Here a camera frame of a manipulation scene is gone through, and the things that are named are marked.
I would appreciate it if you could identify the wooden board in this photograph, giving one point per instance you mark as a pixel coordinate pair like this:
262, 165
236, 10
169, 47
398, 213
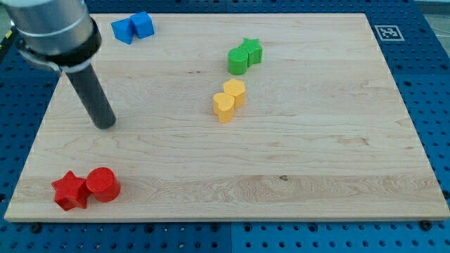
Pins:
324, 134

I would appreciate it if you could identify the yellow heart block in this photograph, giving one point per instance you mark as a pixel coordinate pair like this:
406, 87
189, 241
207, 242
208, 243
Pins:
224, 106

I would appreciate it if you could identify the blue cube block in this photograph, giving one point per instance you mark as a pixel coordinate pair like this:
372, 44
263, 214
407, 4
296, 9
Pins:
143, 25

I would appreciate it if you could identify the red star block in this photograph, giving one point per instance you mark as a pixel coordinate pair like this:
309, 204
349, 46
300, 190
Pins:
71, 192

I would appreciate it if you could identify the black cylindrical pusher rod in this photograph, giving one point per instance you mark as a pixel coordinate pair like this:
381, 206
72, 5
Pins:
90, 92

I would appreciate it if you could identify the green cylinder block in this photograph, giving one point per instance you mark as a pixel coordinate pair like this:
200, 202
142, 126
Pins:
238, 61

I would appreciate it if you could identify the green star block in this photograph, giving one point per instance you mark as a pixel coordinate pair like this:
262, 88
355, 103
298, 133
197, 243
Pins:
254, 50

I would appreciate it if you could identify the yellow hexagon block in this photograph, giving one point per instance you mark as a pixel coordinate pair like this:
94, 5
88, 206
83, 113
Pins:
236, 88

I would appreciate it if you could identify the white fiducial marker tag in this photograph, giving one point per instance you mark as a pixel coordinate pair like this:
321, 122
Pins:
389, 33

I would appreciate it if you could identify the red cylinder block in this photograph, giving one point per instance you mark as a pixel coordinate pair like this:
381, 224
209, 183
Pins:
103, 184

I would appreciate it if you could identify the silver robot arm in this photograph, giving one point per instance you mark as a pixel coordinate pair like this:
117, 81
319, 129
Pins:
57, 35

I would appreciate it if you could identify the blue triangular block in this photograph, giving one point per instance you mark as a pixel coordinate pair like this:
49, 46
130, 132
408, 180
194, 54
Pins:
123, 30

